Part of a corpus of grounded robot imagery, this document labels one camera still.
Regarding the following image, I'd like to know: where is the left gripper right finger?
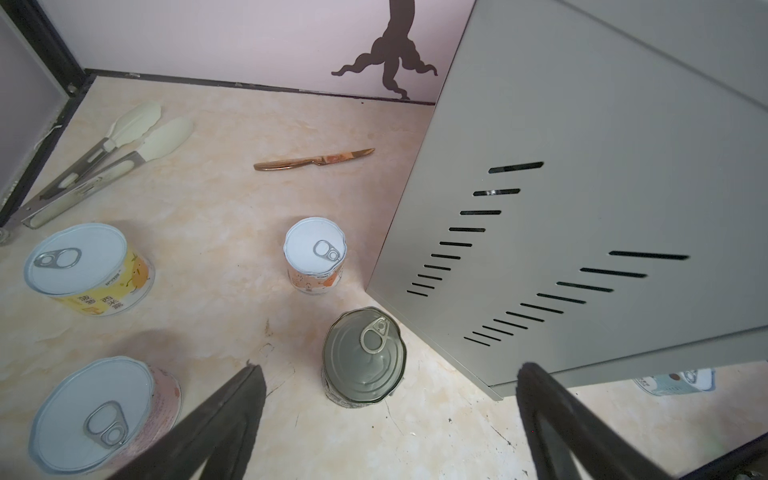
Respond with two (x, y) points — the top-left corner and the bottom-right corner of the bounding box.
(516, 362), (670, 479)

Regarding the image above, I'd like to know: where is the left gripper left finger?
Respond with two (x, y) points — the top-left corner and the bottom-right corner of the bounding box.
(111, 364), (267, 479)

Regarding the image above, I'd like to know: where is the yellow label white-lid can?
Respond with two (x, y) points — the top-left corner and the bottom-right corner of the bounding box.
(23, 223), (156, 317)

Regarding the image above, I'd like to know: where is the copper table knife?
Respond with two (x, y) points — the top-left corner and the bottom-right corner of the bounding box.
(253, 148), (375, 171)

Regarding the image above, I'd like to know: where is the dark grey tin can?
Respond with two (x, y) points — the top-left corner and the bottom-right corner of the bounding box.
(321, 307), (407, 408)

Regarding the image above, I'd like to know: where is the light blue white-lid can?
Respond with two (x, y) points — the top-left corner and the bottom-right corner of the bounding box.
(633, 368), (716, 396)

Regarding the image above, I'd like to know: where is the grey metal cabinet box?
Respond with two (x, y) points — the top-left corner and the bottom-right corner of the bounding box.
(368, 1), (767, 399)

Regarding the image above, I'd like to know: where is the orange label white-lid can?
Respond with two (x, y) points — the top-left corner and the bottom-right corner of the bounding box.
(283, 217), (348, 295)

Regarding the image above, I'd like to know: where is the pink label white-lid can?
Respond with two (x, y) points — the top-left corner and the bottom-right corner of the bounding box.
(28, 356), (182, 475)

